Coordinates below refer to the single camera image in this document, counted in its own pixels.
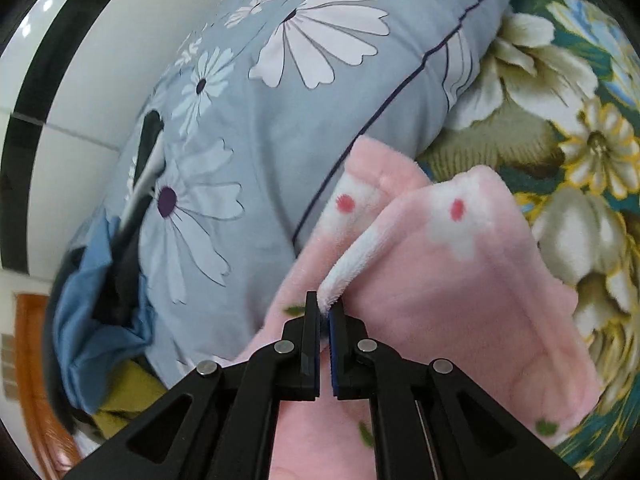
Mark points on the wooden carved headboard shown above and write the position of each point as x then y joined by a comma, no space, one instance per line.
35,385

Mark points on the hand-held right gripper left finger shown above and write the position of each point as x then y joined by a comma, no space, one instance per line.
312,340

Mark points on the black garment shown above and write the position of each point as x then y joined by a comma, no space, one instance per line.
147,140

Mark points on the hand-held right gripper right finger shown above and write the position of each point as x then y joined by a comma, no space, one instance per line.
336,355

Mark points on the blue garment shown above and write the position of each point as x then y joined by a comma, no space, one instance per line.
85,310

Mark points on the pink floral fleece garment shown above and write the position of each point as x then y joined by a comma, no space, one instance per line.
450,310

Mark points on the teal floral bedsheet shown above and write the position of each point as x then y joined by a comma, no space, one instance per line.
575,85

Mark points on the olive green knit sweater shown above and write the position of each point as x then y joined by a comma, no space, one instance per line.
130,395

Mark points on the white wardrobe with black band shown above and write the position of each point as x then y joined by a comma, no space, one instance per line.
75,130

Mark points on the grey-blue daisy print duvet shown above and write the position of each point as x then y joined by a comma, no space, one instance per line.
300,135

